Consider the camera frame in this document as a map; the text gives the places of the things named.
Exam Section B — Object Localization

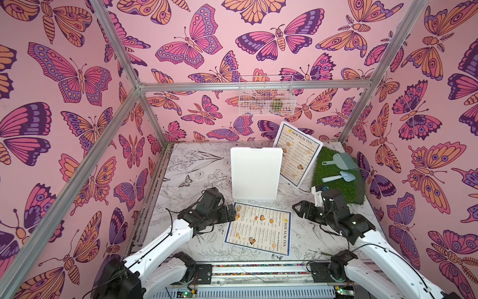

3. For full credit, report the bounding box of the green artificial grass mat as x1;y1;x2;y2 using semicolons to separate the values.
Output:
311;147;365;205

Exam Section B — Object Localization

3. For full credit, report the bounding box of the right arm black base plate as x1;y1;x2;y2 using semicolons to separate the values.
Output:
306;261;350;284

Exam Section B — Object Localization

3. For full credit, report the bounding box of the white wire wall basket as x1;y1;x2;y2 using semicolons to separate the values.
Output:
237;81;296;117

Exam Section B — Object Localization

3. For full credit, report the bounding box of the dim sum menu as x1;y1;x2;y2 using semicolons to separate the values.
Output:
273;122;324;188
224;203;292;256

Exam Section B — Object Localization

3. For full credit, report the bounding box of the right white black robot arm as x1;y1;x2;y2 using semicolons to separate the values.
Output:
292;185;458;299

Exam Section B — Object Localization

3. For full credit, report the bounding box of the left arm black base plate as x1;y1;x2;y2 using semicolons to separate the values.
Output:
179;264;213;285

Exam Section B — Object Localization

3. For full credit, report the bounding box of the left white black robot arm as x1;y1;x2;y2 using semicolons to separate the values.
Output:
88;188;237;299

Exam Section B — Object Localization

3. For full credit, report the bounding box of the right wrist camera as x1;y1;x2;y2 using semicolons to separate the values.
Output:
311;185;329;207

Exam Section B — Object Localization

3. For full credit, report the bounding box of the green yellow item in basket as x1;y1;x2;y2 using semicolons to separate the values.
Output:
270;99;283;113

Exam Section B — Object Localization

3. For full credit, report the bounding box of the white rack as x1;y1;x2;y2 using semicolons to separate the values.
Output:
230;147;283;201

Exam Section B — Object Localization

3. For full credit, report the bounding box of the aluminium front rail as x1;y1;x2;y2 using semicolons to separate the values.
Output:
100;259;419;299

